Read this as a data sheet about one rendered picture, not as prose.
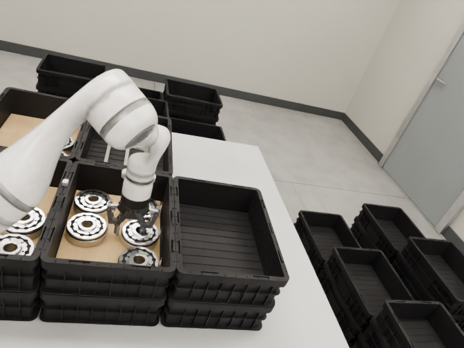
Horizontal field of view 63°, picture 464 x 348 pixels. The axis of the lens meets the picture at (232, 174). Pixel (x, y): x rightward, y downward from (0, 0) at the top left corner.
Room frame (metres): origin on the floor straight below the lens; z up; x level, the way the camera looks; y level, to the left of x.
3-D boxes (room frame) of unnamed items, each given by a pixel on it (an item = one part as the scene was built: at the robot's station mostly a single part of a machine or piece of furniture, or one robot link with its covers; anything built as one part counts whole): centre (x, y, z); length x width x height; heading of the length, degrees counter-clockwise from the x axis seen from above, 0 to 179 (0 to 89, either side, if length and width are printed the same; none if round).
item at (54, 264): (0.76, 0.25, 0.92); 0.40 x 0.30 x 0.02; 19
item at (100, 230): (0.74, 0.32, 0.86); 0.10 x 0.10 x 0.01
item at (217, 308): (0.86, -0.03, 0.76); 0.40 x 0.30 x 0.12; 19
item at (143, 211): (0.78, 0.22, 0.96); 0.08 x 0.08 x 0.09
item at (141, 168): (0.78, 0.21, 1.12); 0.09 x 0.07 x 0.15; 96
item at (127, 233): (0.78, 0.19, 0.86); 0.10 x 0.10 x 0.01
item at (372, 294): (1.39, -0.81, 0.31); 0.40 x 0.30 x 0.34; 21
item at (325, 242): (1.77, -0.66, 0.26); 0.40 x 0.30 x 0.23; 21
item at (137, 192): (0.79, 0.22, 1.03); 0.11 x 0.09 x 0.06; 19
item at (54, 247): (0.76, 0.25, 0.87); 0.40 x 0.30 x 0.11; 19
